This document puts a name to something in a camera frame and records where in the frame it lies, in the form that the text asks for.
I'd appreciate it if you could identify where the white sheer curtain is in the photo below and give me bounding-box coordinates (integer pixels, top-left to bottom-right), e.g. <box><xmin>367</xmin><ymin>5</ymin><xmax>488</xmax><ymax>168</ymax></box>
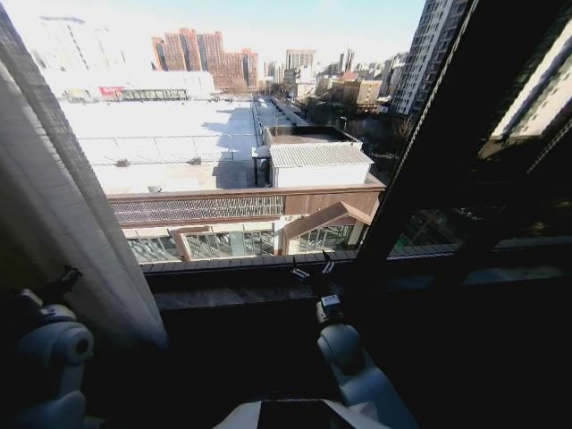
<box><xmin>0</xmin><ymin>0</ymin><xmax>170</xmax><ymax>353</ymax></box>

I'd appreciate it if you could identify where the grey stone window sill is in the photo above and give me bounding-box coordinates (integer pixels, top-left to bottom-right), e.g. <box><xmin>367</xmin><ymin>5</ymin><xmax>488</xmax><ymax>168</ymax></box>
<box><xmin>141</xmin><ymin>249</ymin><xmax>572</xmax><ymax>314</ymax></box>

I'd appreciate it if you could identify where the brown glass-fronted building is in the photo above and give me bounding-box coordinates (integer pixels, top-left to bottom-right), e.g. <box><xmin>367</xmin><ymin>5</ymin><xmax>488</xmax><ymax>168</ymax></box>
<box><xmin>106</xmin><ymin>181</ymin><xmax>388</xmax><ymax>265</ymax></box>

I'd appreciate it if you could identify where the rooftop shed with corrugated roof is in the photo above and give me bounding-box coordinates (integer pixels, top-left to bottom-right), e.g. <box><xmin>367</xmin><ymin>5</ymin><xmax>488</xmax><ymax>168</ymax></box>
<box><xmin>250</xmin><ymin>124</ymin><xmax>375</xmax><ymax>189</ymax></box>

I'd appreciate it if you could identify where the white robot front shell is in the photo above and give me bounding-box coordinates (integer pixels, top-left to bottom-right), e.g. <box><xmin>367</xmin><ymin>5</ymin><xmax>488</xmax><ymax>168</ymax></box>
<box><xmin>217</xmin><ymin>385</ymin><xmax>359</xmax><ymax>429</ymax></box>

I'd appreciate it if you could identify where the white flat-roofed building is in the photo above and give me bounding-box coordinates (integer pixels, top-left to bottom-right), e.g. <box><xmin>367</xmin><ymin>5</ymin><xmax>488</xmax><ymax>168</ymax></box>
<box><xmin>39</xmin><ymin>71</ymin><xmax>273</xmax><ymax>196</ymax></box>

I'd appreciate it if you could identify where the grey high-rise tower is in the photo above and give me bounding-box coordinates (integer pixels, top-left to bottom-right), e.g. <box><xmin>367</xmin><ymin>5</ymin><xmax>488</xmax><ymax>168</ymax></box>
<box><xmin>389</xmin><ymin>0</ymin><xmax>470</xmax><ymax>118</ymax></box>

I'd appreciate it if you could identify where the red brick high-rise building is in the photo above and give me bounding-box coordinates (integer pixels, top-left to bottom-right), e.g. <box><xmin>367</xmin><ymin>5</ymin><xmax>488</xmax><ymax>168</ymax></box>
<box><xmin>150</xmin><ymin>27</ymin><xmax>260</xmax><ymax>93</ymax></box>

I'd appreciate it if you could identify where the dark window frame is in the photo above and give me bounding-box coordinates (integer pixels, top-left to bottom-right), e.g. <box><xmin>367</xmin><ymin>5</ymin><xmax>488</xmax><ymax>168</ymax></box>
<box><xmin>355</xmin><ymin>0</ymin><xmax>572</xmax><ymax>287</ymax></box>

